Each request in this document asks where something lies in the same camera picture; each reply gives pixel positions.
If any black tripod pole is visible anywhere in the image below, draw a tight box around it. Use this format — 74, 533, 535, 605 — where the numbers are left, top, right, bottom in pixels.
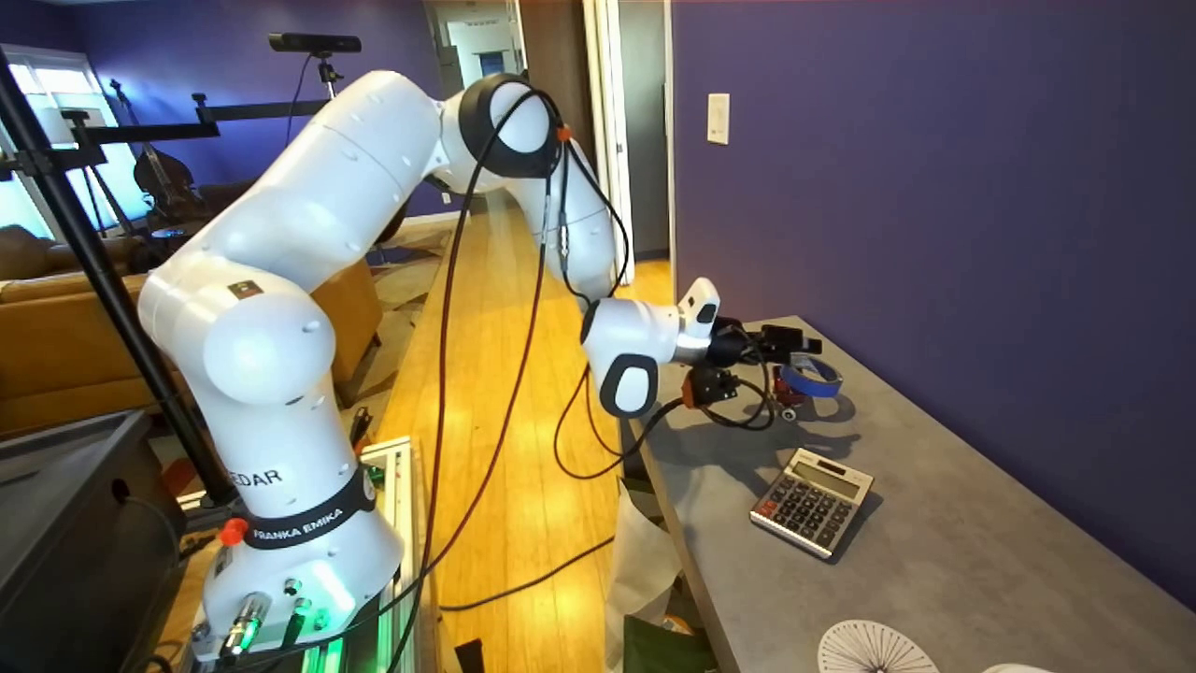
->
0, 52, 241, 509

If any white wall switch plate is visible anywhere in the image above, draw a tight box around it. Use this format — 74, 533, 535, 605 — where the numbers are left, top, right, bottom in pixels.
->
701, 89, 734, 148

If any black camera on stand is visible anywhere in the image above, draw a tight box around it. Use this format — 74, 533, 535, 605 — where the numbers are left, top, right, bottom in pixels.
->
265, 29, 364, 105

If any white ridged round lid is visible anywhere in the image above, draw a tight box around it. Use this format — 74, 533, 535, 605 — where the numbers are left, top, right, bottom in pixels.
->
815, 615, 940, 673

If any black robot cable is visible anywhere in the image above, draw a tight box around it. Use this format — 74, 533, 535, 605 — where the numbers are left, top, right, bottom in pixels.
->
382, 82, 568, 673
433, 236, 692, 615

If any white plastic bag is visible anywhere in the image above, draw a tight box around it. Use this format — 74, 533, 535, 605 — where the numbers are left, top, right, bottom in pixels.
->
600, 492, 692, 628

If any black equipment box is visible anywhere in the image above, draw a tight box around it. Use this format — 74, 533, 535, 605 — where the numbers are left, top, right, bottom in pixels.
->
0, 408, 195, 673

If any tan sofa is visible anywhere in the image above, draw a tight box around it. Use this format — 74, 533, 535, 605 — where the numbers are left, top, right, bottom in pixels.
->
0, 259, 383, 439

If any grey desk calculator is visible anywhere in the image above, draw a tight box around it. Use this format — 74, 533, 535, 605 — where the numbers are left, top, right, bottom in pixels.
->
746, 443, 878, 564

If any black horizontal boom bar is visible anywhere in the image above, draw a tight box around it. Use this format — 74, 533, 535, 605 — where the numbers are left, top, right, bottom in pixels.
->
55, 97, 330, 144

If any bright window with white frame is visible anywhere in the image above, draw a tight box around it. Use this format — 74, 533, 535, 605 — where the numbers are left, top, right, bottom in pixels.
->
0, 41, 158, 247

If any white door frame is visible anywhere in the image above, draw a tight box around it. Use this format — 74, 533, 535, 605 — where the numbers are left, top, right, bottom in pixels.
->
580, 0, 675, 292

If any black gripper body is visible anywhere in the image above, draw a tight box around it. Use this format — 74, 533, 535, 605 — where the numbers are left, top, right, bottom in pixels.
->
707, 312, 815, 412

